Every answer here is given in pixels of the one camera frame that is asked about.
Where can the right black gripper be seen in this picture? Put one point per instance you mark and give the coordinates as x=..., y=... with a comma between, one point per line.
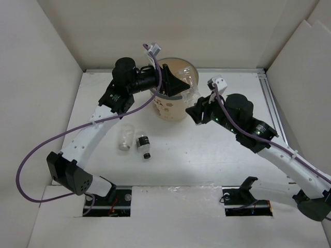
x=204, y=104

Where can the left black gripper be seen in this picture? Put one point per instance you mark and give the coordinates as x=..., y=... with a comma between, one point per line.
x=170, y=84

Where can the clear bottle white cap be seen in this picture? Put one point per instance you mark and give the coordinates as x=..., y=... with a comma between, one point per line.
x=189, y=76

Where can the small bottle with black cap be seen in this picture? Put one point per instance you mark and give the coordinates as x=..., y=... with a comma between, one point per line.
x=143, y=144

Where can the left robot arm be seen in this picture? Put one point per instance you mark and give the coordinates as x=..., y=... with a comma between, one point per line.
x=67, y=167

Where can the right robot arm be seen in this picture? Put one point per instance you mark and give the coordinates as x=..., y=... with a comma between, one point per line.
x=309, y=190

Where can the beige bin with grey rim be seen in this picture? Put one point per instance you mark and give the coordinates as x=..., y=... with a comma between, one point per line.
x=171, y=108

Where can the clear jar with silver lid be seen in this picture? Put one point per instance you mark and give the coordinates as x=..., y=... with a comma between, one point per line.
x=126, y=136

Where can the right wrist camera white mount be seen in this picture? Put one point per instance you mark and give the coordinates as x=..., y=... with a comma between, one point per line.
x=219, y=81

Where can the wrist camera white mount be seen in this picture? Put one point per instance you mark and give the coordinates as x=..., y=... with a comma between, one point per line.
x=219, y=81
x=151, y=51

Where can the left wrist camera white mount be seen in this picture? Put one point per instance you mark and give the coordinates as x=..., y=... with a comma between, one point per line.
x=151, y=51

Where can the aluminium rail frame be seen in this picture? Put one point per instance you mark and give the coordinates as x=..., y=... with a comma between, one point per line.
x=251, y=83

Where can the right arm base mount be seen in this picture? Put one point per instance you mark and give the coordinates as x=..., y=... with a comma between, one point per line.
x=238, y=201

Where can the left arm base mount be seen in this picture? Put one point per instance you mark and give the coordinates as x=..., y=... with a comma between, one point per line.
x=116, y=206

